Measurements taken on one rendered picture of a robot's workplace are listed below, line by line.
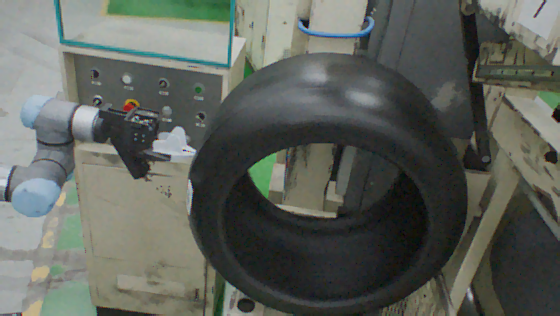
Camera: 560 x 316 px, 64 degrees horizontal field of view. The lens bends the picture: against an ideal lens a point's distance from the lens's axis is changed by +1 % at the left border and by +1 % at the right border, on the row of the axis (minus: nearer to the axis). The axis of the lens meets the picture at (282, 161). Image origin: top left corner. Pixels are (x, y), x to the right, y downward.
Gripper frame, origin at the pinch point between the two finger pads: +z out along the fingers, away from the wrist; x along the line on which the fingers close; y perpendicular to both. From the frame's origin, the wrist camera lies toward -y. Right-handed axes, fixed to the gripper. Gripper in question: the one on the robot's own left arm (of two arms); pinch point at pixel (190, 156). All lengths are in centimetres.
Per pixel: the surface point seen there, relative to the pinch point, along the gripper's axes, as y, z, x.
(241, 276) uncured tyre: -19.4, 16.9, -12.9
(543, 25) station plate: 47, 43, -29
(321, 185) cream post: -17.6, 34.6, 28.0
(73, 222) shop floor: -134, -82, 112
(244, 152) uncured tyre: 11.3, 11.9, -12.4
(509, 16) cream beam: 46, 44, -19
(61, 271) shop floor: -133, -70, 75
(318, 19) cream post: 28.8, 21.1, 28.3
